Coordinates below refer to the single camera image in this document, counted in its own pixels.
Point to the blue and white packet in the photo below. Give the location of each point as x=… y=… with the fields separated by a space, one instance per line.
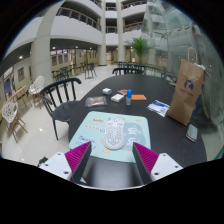
x=158 y=108

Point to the light teal printed mouse pad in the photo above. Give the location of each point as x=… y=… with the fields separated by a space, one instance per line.
x=90 y=136

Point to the small white box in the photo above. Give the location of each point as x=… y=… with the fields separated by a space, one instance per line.
x=106 y=91

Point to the brown paper bag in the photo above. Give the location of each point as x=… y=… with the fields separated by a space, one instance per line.
x=185 y=96

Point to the potted palm plant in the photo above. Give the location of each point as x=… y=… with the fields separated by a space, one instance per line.
x=140 y=46

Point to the group of dark chairs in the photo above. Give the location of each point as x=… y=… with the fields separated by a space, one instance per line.
x=66 y=71

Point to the small blue-capped bottle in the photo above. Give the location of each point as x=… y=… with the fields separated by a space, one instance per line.
x=128 y=98

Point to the white perforated computer mouse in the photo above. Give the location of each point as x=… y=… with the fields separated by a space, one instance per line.
x=114 y=133

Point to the white lattice chair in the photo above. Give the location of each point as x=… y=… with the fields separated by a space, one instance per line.
x=9 y=111
x=37 y=85

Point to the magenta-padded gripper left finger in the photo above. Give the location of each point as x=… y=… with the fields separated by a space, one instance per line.
x=55 y=163

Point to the orange card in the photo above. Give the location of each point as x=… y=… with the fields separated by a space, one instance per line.
x=138 y=97

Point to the clear plastic packet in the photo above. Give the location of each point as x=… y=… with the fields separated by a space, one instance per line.
x=96 y=101

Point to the black spindle-back chair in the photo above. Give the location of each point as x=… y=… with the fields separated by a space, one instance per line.
x=128 y=69
x=63 y=111

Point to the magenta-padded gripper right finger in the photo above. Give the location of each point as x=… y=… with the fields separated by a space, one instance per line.
x=163 y=165

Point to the brown card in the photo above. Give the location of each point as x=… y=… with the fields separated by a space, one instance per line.
x=121 y=92

